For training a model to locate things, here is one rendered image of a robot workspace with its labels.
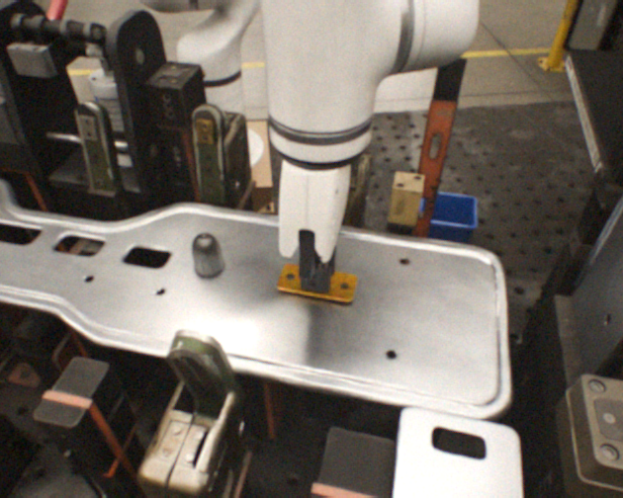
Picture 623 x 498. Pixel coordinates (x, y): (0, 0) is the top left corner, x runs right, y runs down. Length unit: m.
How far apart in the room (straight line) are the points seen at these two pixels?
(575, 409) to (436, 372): 0.12
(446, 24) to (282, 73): 0.12
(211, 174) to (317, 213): 0.29
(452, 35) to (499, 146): 1.02
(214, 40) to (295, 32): 0.65
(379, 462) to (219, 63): 0.75
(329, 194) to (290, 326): 0.17
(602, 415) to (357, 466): 0.20
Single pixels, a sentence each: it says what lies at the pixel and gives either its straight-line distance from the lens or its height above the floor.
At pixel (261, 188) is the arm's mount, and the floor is 0.78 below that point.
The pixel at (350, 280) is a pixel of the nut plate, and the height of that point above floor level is 1.01.
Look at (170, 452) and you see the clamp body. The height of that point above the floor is 1.04.
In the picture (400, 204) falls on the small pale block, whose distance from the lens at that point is 0.60.
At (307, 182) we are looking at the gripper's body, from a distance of 0.40.
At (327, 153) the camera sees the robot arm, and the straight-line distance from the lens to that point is 0.39.
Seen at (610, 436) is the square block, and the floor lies 1.06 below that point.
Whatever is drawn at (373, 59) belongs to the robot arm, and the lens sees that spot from 0.37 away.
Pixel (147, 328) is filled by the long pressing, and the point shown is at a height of 1.00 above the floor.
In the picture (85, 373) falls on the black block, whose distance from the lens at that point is 0.54.
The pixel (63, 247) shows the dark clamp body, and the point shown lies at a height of 0.80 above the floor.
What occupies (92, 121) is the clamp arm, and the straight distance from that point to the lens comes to 0.71.
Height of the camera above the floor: 1.41
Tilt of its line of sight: 45 degrees down
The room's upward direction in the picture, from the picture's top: straight up
